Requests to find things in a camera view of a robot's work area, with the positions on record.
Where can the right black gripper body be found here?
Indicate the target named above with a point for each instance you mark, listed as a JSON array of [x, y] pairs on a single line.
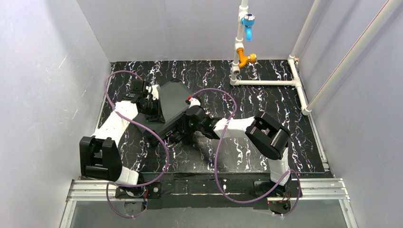
[[181, 126]]

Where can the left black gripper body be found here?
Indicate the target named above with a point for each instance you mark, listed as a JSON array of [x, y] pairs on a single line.
[[154, 105]]

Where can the black foam-lined poker case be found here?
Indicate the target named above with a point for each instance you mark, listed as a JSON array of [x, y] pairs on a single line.
[[173, 96]]

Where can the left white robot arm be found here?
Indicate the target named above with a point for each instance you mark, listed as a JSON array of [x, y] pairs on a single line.
[[99, 153]]

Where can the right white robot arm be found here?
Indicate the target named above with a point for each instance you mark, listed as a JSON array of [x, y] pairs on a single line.
[[269, 137]]

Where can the orange pipe fitting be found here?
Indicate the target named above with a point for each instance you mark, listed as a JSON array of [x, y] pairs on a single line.
[[244, 59]]

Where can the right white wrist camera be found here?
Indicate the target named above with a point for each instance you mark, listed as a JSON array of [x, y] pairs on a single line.
[[193, 101]]

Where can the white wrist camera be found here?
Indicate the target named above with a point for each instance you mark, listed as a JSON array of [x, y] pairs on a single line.
[[153, 92], [193, 101]]

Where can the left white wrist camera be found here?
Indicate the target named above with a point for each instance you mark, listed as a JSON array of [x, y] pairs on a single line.
[[153, 92]]

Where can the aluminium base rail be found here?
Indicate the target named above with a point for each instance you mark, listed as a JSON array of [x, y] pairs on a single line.
[[324, 204]]

